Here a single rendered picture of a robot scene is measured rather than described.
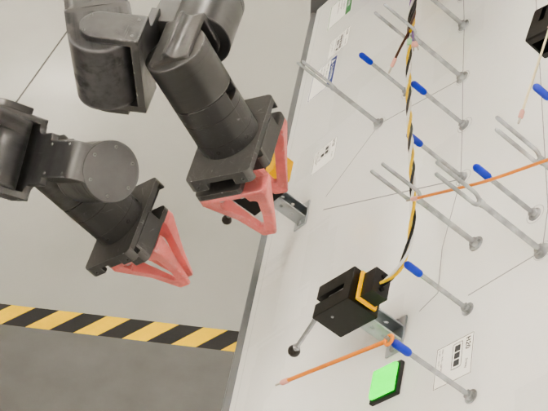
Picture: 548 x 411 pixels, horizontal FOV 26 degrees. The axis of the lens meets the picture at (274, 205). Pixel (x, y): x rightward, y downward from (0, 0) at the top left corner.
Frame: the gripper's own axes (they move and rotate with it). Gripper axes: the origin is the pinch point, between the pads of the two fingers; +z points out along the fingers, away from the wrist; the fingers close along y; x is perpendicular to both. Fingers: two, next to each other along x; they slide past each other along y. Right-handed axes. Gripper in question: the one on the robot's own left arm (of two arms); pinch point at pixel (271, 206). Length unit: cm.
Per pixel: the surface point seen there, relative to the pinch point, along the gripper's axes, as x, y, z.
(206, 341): 85, 78, 106
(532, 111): -19.6, 23.5, 14.1
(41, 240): 129, 101, 87
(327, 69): 21, 66, 33
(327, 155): 16, 43, 30
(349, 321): -1.7, -1.7, 15.7
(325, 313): 0.2, -1.7, 14.0
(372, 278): -5.3, 0.5, 12.2
